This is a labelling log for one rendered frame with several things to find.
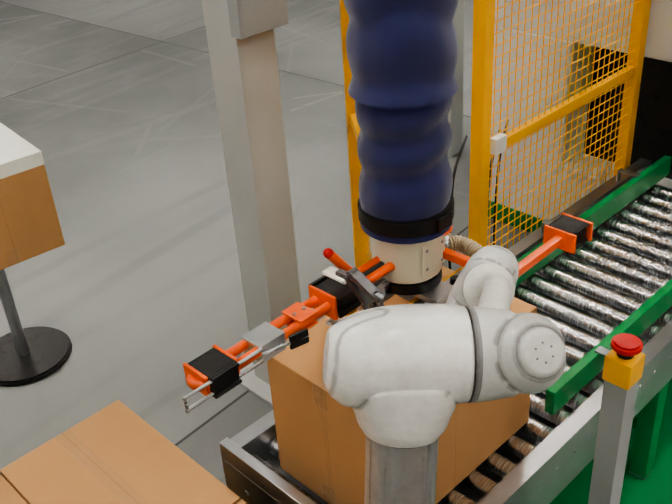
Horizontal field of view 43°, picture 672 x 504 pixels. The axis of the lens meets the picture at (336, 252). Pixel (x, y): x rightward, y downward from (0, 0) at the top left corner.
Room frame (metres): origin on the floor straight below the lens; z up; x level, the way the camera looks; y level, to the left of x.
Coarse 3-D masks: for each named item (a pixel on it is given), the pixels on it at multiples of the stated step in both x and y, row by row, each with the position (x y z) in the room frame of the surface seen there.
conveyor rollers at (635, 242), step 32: (608, 224) 2.91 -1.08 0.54; (640, 224) 2.91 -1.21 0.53; (576, 256) 2.71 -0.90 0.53; (608, 256) 2.71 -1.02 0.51; (640, 256) 2.64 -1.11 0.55; (544, 288) 2.50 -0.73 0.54; (576, 288) 2.51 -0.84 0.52; (640, 288) 2.44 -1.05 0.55; (576, 320) 2.31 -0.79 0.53; (608, 320) 2.32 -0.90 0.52; (576, 352) 2.12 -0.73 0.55; (544, 416) 1.87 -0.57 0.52; (512, 448) 1.74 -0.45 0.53; (288, 480) 1.67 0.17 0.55; (480, 480) 1.62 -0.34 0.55
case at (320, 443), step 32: (320, 320) 1.84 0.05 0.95; (288, 352) 1.71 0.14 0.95; (320, 352) 1.70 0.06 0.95; (288, 384) 1.66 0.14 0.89; (320, 384) 1.58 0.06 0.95; (288, 416) 1.67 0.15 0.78; (320, 416) 1.57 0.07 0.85; (352, 416) 1.49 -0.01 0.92; (480, 416) 1.67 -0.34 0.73; (512, 416) 1.77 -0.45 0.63; (288, 448) 1.68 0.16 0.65; (320, 448) 1.58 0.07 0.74; (352, 448) 1.50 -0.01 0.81; (448, 448) 1.58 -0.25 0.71; (480, 448) 1.67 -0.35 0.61; (320, 480) 1.59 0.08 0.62; (352, 480) 1.50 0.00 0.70; (448, 480) 1.58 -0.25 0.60
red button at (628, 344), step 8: (616, 336) 1.56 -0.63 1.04; (624, 336) 1.56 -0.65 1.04; (632, 336) 1.56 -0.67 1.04; (616, 344) 1.54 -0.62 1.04; (624, 344) 1.53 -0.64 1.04; (632, 344) 1.53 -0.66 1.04; (640, 344) 1.54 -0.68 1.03; (616, 352) 1.53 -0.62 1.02; (624, 352) 1.51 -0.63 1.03; (632, 352) 1.51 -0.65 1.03; (640, 352) 1.52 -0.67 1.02
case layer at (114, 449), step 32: (96, 416) 1.99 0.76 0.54; (128, 416) 1.98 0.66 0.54; (64, 448) 1.86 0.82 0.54; (96, 448) 1.85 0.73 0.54; (128, 448) 1.84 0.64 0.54; (160, 448) 1.83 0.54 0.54; (0, 480) 1.75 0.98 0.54; (32, 480) 1.74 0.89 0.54; (64, 480) 1.73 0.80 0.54; (96, 480) 1.72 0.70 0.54; (128, 480) 1.71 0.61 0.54; (160, 480) 1.71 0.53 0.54; (192, 480) 1.70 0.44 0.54
